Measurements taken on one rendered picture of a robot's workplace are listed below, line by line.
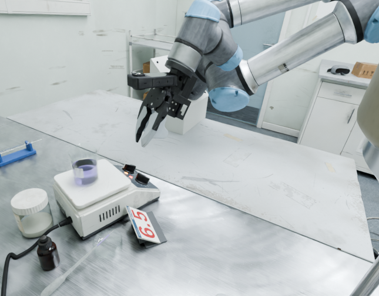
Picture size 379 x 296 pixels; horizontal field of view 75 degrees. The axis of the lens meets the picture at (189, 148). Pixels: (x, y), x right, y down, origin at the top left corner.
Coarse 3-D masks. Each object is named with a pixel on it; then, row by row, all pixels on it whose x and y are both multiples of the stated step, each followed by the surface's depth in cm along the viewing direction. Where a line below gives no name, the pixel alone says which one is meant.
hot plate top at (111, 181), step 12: (108, 168) 56; (60, 180) 51; (72, 180) 51; (108, 180) 52; (120, 180) 52; (72, 192) 48; (84, 192) 48; (96, 192) 49; (108, 192) 49; (84, 204) 46
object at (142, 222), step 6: (132, 210) 53; (138, 210) 55; (138, 216) 52; (144, 216) 54; (138, 222) 50; (144, 222) 52; (138, 228) 48; (144, 228) 50; (150, 228) 52; (144, 234) 48; (150, 234) 50; (156, 240) 49
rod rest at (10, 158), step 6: (30, 144) 71; (24, 150) 72; (30, 150) 72; (0, 156) 66; (6, 156) 69; (12, 156) 69; (18, 156) 70; (24, 156) 71; (0, 162) 66; (6, 162) 67; (12, 162) 69
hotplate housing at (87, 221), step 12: (60, 192) 51; (120, 192) 52; (132, 192) 53; (144, 192) 56; (156, 192) 59; (60, 204) 53; (72, 204) 48; (96, 204) 48; (108, 204) 49; (120, 204) 52; (132, 204) 54; (144, 204) 58; (72, 216) 48; (84, 216) 46; (96, 216) 48; (108, 216) 51; (120, 216) 53; (84, 228) 47; (96, 228) 50
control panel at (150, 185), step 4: (112, 164) 61; (116, 168) 60; (120, 168) 62; (124, 172) 59; (136, 172) 64; (128, 176) 58; (132, 176) 60; (132, 180) 57; (136, 184) 56; (140, 184) 57; (148, 184) 59; (152, 184) 61; (148, 188) 57; (152, 188) 58; (156, 188) 60
